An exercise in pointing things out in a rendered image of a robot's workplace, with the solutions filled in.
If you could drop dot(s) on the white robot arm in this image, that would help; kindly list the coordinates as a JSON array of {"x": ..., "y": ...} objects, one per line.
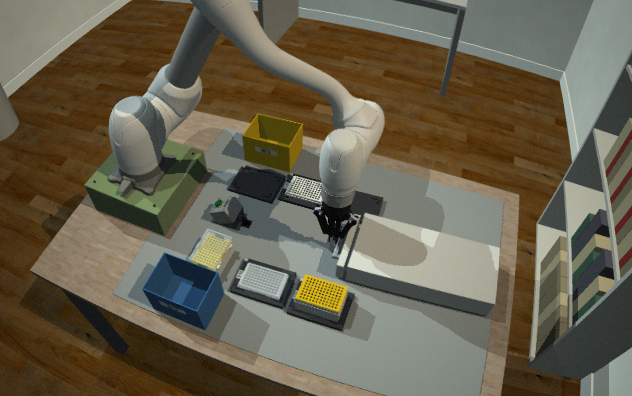
[{"x": 139, "y": 128}]

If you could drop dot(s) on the blue open-top bin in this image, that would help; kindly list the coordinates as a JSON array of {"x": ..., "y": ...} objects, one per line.
[{"x": 186, "y": 283}]

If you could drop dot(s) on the large grey bench mat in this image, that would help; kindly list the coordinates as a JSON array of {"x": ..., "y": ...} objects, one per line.
[{"x": 390, "y": 344}]

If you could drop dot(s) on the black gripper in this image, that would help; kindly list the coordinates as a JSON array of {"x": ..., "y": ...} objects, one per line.
[{"x": 334, "y": 214}]

